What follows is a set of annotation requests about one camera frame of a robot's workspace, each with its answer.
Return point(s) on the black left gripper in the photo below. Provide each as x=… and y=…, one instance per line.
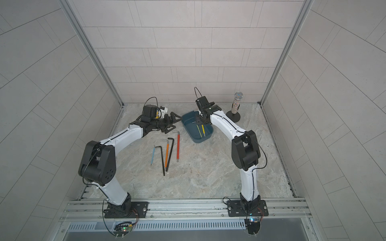
x=167, y=122

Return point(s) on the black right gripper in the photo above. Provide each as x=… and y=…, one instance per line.
x=200, y=116

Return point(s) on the red handled hex key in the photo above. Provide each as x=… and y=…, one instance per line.
x=178, y=145

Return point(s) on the large black hex key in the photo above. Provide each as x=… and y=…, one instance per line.
x=170, y=153

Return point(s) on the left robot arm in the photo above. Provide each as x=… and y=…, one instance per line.
x=98, y=163

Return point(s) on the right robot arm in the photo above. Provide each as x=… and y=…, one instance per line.
x=245, y=150

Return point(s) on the teal storage box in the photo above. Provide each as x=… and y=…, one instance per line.
x=198, y=133

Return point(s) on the small black hex key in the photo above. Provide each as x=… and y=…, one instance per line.
x=162, y=158

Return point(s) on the glitter microphone on stand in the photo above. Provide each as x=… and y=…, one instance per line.
x=233, y=114

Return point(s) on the left circuit board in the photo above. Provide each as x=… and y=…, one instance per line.
x=122, y=229

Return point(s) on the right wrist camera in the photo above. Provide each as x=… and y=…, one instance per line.
x=202, y=103

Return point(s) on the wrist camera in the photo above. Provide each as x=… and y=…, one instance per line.
x=202, y=103
x=151, y=112

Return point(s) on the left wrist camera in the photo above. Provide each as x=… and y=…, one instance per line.
x=151, y=112

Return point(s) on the orange handled hex key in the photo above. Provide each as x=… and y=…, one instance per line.
x=167, y=153

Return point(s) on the blue handled hex key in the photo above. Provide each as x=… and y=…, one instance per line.
x=152, y=159

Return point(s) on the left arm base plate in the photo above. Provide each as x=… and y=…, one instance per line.
x=126, y=211

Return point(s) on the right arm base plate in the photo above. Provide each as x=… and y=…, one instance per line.
x=241, y=208

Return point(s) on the aluminium mounting rail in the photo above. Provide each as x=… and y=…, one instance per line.
x=191, y=209

